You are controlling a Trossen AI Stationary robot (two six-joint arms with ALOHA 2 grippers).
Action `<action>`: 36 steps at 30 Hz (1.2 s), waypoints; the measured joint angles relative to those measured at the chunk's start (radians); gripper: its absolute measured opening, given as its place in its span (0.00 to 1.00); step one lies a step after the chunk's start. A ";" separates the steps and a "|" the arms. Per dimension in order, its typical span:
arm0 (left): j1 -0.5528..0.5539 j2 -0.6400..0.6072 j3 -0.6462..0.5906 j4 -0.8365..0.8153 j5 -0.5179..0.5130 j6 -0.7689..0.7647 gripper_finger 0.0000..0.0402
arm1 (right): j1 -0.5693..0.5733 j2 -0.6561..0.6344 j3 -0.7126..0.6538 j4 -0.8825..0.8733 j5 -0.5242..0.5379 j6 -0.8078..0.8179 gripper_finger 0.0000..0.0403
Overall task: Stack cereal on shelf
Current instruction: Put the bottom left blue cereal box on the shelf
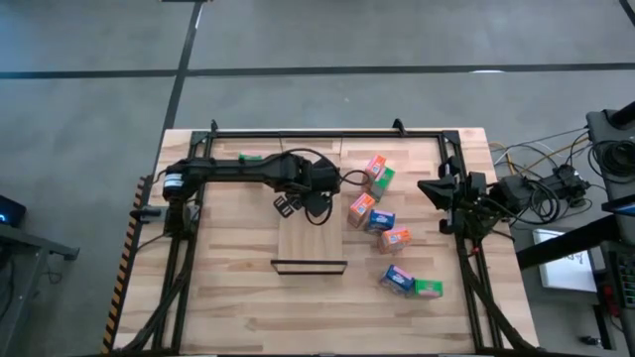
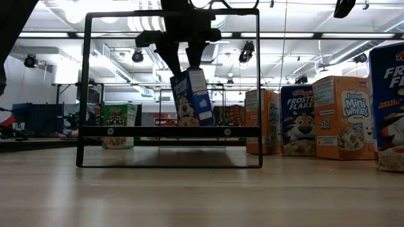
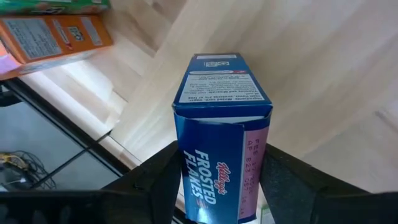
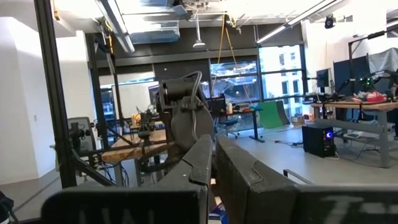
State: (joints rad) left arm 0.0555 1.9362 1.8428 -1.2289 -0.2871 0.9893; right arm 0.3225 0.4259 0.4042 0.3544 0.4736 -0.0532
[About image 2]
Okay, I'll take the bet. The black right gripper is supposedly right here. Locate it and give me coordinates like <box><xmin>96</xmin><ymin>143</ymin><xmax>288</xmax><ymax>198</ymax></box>
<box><xmin>135</xmin><ymin>0</ymin><xmax>222</xmax><ymax>79</ymax></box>

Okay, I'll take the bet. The blue Frosted Flakes cereal box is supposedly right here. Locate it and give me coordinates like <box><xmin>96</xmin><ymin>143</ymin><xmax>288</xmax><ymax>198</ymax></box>
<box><xmin>368</xmin><ymin>42</ymin><xmax>404</xmax><ymax>173</ymax></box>
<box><xmin>169</xmin><ymin>67</ymin><xmax>215</xmax><ymax>127</ymax></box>
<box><xmin>280</xmin><ymin>84</ymin><xmax>318</xmax><ymax>157</ymax></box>

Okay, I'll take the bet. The orange Mini Wheats cereal box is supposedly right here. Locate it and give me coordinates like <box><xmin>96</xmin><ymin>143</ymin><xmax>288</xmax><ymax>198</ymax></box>
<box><xmin>245</xmin><ymin>88</ymin><xmax>282</xmax><ymax>155</ymax></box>
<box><xmin>311</xmin><ymin>75</ymin><xmax>376</xmax><ymax>161</ymax></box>

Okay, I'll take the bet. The red storage shelf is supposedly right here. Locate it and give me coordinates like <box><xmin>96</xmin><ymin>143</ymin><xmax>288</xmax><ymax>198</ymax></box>
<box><xmin>153</xmin><ymin>112</ymin><xmax>178</xmax><ymax>127</ymax></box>

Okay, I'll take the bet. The green Apple Jacks cereal box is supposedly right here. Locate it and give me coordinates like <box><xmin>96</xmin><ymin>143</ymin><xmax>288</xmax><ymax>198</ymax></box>
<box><xmin>102</xmin><ymin>103</ymin><xmax>138</xmax><ymax>149</ymax></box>

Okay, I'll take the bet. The orange patterned dark object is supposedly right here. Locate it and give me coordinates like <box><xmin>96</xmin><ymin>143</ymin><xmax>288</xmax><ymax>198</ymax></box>
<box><xmin>213</xmin><ymin>105</ymin><xmax>246</xmax><ymax>127</ymax></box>

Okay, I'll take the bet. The person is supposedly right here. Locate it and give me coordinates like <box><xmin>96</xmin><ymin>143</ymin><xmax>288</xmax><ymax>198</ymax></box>
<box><xmin>86</xmin><ymin>103</ymin><xmax>102</xmax><ymax>127</ymax></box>

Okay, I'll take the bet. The black metal rack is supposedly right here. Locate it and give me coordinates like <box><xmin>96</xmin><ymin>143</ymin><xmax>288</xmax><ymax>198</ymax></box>
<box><xmin>52</xmin><ymin>82</ymin><xmax>105</xmax><ymax>107</ymax></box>

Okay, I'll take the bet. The dark blue partition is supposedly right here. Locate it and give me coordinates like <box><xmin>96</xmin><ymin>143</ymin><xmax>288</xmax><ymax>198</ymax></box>
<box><xmin>11</xmin><ymin>102</ymin><xmax>66</xmax><ymax>135</ymax></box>

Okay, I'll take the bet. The white ceiling air duct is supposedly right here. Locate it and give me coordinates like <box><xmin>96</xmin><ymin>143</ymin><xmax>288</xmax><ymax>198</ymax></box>
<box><xmin>91</xmin><ymin>44</ymin><xmax>154</xmax><ymax>97</ymax></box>
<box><xmin>318</xmin><ymin>14</ymin><xmax>404</xmax><ymax>69</ymax></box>

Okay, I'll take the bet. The wooden shelf with black frame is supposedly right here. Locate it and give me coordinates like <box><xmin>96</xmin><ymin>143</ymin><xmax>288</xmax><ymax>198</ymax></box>
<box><xmin>76</xmin><ymin>8</ymin><xmax>263</xmax><ymax>169</ymax></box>

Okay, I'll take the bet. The long ceiling light rail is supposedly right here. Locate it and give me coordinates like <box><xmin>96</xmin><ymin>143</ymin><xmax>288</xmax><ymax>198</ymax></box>
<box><xmin>17</xmin><ymin>30</ymin><xmax>404</xmax><ymax>40</ymax></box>

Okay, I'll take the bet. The black aluminium table frame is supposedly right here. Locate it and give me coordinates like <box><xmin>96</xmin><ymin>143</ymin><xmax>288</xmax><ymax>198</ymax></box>
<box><xmin>0</xmin><ymin>137</ymin><xmax>247</xmax><ymax>154</ymax></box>

